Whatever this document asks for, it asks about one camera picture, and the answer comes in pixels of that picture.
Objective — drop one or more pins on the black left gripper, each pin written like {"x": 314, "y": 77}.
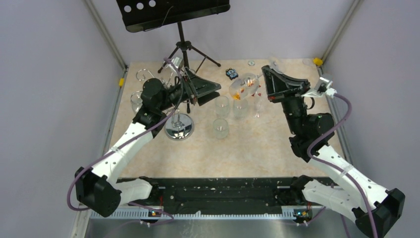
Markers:
{"x": 195, "y": 87}

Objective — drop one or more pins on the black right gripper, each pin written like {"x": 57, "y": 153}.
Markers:
{"x": 279, "y": 85}

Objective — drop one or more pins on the large plain wine glass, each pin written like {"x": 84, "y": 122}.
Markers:
{"x": 257, "y": 105}

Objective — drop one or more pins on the tall wine glass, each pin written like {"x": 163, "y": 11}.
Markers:
{"x": 244, "y": 85}

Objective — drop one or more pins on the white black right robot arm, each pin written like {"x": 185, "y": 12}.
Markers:
{"x": 373, "y": 208}

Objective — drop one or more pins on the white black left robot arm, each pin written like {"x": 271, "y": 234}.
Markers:
{"x": 97, "y": 186}

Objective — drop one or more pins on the chrome wine glass rack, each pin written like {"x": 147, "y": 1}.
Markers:
{"x": 175, "y": 125}

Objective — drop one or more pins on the black blue small device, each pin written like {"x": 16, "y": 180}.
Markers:
{"x": 231, "y": 73}

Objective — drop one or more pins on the small wooden block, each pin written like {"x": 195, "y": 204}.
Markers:
{"x": 327, "y": 77}

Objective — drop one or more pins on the black music stand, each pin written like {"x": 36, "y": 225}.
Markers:
{"x": 148, "y": 15}

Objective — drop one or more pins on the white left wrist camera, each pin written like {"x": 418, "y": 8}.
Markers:
{"x": 177, "y": 61}

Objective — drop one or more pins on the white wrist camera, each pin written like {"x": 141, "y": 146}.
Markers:
{"x": 177, "y": 61}
{"x": 320, "y": 90}

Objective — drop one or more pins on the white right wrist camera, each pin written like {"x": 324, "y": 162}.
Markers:
{"x": 320, "y": 90}

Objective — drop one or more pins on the yellow corner bracket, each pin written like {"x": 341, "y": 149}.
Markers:
{"x": 318, "y": 61}

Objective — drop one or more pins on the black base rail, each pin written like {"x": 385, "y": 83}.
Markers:
{"x": 223, "y": 196}

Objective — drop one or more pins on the aluminium frame post right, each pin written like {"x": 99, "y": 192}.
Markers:
{"x": 355, "y": 4}

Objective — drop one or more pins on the aluminium frame post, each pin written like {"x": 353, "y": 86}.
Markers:
{"x": 105, "y": 33}
{"x": 355, "y": 4}

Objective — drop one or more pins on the aluminium frame post left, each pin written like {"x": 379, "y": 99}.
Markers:
{"x": 105, "y": 33}

